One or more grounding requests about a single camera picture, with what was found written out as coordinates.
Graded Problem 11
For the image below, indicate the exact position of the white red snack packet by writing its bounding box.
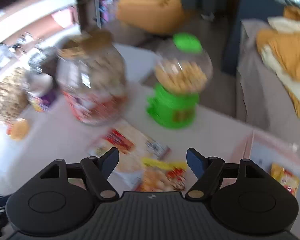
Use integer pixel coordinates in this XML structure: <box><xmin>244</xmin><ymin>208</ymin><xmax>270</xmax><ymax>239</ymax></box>
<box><xmin>88</xmin><ymin>119</ymin><xmax>187</xmax><ymax>192</ymax></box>

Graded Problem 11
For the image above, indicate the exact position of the pink gift box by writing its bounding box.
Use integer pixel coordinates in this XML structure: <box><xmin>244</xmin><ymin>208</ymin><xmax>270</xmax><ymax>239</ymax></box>
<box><xmin>230</xmin><ymin>130</ymin><xmax>300</xmax><ymax>239</ymax></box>

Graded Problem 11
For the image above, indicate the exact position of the white tablecloth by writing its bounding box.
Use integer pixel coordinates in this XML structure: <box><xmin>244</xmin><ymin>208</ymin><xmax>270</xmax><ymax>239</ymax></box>
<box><xmin>0</xmin><ymin>83</ymin><xmax>253</xmax><ymax>195</ymax></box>

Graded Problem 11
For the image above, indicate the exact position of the yellow panda snack packet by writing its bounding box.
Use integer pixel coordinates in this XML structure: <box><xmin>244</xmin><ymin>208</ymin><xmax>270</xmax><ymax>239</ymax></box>
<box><xmin>270</xmin><ymin>163</ymin><xmax>300</xmax><ymax>197</ymax></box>

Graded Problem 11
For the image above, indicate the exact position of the orange plastic lid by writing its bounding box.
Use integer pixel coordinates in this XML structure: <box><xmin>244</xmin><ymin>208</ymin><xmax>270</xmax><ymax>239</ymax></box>
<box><xmin>10</xmin><ymin>118</ymin><xmax>30</xmax><ymax>141</ymax></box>

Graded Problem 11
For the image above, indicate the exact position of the grey sofa bed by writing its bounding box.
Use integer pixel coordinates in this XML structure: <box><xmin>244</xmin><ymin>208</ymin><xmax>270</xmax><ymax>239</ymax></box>
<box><xmin>237</xmin><ymin>19</ymin><xmax>300</xmax><ymax>139</ymax></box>

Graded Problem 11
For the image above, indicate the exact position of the peanut jar red label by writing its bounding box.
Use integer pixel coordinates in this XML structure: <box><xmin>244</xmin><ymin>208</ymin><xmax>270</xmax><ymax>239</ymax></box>
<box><xmin>56</xmin><ymin>29</ymin><xmax>128</xmax><ymax>125</ymax></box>

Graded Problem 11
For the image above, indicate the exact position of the purple white paper cup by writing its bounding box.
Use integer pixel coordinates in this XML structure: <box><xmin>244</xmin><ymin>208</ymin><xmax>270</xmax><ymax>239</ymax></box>
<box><xmin>26</xmin><ymin>74</ymin><xmax>57</xmax><ymax>112</ymax></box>

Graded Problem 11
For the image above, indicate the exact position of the green gumball dispenser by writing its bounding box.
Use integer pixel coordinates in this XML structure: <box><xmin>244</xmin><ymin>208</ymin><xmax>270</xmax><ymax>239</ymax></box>
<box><xmin>146</xmin><ymin>33</ymin><xmax>213</xmax><ymax>129</ymax></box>

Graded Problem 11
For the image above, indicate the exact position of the large glass peanut jar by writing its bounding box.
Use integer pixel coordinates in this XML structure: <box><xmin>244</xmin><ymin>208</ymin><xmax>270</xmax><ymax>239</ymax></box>
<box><xmin>0</xmin><ymin>44</ymin><xmax>28</xmax><ymax>126</ymax></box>

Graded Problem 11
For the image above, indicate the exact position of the orange cream duvet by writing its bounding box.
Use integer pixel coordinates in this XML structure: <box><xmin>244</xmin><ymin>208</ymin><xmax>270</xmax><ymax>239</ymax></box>
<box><xmin>256</xmin><ymin>5</ymin><xmax>300</xmax><ymax>119</ymax></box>

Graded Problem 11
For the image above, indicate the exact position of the orange bean bag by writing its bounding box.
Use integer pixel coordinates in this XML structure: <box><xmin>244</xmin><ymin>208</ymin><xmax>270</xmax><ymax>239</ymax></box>
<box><xmin>116</xmin><ymin>0</ymin><xmax>191</xmax><ymax>35</ymax></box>

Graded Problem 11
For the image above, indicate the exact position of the dark blue cabinet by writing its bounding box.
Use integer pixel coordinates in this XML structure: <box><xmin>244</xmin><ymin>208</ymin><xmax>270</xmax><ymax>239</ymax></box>
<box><xmin>221</xmin><ymin>0</ymin><xmax>286</xmax><ymax>75</ymax></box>

